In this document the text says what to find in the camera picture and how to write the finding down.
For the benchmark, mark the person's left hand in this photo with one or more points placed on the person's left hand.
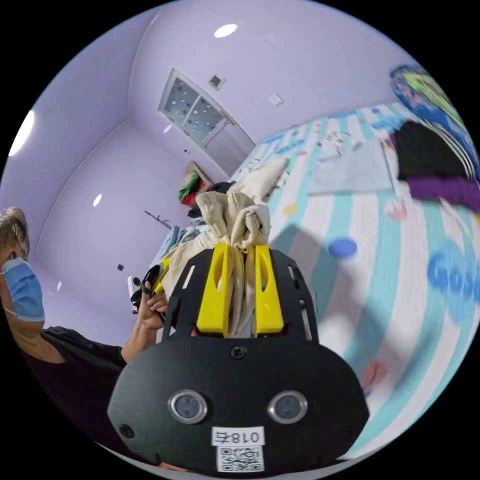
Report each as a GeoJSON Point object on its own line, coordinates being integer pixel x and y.
{"type": "Point", "coordinates": [152, 313]}

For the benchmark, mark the heap of colourful clothes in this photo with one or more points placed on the heap of colourful clothes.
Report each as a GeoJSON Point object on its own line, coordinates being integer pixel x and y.
{"type": "Point", "coordinates": [189, 195]}

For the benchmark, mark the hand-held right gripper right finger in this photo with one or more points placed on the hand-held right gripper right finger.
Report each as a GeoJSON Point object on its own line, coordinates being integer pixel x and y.
{"type": "Point", "coordinates": [268, 300]}

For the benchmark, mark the beige pants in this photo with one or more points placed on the beige pants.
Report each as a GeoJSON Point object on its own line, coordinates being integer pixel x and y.
{"type": "Point", "coordinates": [240, 225]}

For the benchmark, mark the bed with striped printed sheet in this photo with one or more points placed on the bed with striped printed sheet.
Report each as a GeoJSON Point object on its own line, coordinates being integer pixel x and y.
{"type": "Point", "coordinates": [393, 300]}

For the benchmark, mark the person's body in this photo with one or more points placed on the person's body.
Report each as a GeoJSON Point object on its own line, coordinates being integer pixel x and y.
{"type": "Point", "coordinates": [75, 378]}

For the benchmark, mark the window with frosted panes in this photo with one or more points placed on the window with frosted panes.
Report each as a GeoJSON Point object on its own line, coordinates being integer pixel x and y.
{"type": "Point", "coordinates": [198, 112]}

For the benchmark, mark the pile of clothes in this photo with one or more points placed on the pile of clothes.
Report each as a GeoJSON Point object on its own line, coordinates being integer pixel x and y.
{"type": "Point", "coordinates": [431, 165]}

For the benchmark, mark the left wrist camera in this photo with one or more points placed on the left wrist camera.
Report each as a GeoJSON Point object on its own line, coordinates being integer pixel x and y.
{"type": "Point", "coordinates": [133, 296]}

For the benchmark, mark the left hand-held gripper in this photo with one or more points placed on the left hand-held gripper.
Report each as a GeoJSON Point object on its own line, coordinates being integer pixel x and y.
{"type": "Point", "coordinates": [150, 278]}

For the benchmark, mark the blue printed pillow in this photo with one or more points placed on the blue printed pillow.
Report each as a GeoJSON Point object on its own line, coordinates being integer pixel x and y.
{"type": "Point", "coordinates": [423, 93]}

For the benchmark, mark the pale folded cloth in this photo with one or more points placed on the pale folded cloth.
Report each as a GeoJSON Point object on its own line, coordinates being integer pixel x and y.
{"type": "Point", "coordinates": [348, 174]}

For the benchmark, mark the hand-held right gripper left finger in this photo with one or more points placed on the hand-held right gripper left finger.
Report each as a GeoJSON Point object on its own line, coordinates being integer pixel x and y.
{"type": "Point", "coordinates": [213, 296]}

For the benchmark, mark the person's left forearm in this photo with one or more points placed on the person's left forearm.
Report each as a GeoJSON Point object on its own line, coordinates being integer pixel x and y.
{"type": "Point", "coordinates": [132, 347]}

